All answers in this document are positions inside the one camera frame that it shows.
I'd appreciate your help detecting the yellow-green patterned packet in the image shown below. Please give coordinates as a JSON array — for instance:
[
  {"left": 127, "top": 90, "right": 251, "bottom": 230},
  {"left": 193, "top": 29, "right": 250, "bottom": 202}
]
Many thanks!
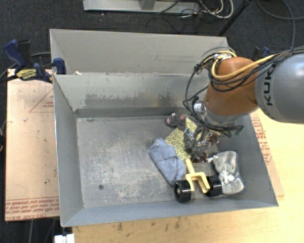
[{"left": 165, "top": 117, "right": 199, "bottom": 162}]

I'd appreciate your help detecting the small dark toy figure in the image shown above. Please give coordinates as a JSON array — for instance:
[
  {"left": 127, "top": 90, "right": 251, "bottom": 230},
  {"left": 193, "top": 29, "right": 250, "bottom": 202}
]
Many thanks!
[{"left": 164, "top": 112, "right": 186, "bottom": 128}]

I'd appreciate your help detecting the blue-grey cloth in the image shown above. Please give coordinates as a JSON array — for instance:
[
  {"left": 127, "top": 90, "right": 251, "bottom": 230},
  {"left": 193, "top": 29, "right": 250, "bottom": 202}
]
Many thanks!
[{"left": 147, "top": 137, "right": 187, "bottom": 186}]

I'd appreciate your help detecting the yellow toy with black wheels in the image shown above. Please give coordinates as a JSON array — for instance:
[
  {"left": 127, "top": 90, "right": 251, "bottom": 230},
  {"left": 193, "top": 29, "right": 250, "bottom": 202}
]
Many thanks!
[{"left": 173, "top": 158, "right": 223, "bottom": 204}]

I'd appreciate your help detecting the white and grey cloth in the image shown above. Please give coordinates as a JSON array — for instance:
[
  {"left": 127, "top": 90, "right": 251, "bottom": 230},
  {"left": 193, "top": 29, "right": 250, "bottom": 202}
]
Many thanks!
[{"left": 212, "top": 150, "right": 245, "bottom": 196}]

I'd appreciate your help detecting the grey metal bin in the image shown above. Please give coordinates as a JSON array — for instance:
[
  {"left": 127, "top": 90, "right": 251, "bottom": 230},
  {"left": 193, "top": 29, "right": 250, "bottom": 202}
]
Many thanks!
[{"left": 49, "top": 28, "right": 279, "bottom": 228}]

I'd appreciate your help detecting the brown cardboard board, red print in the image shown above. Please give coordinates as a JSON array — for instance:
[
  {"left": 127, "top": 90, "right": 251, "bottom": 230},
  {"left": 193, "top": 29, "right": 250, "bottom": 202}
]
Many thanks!
[{"left": 4, "top": 68, "right": 286, "bottom": 223}]

